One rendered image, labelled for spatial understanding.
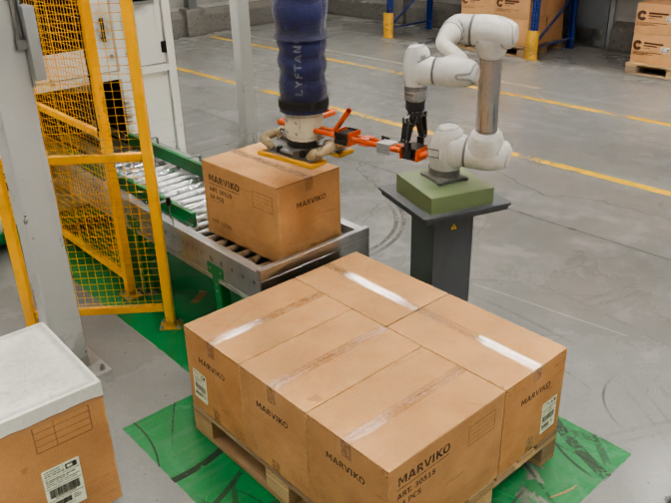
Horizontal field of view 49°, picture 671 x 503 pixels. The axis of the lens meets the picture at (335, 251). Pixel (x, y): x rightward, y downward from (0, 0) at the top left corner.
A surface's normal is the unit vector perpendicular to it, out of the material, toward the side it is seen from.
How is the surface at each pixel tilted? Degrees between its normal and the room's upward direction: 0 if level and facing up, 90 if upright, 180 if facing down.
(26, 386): 0
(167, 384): 0
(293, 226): 90
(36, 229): 89
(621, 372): 0
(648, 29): 91
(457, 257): 90
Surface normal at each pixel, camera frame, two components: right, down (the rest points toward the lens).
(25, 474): 0.65, 0.32
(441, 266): 0.40, 0.40
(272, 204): -0.72, 0.32
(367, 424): -0.02, -0.90
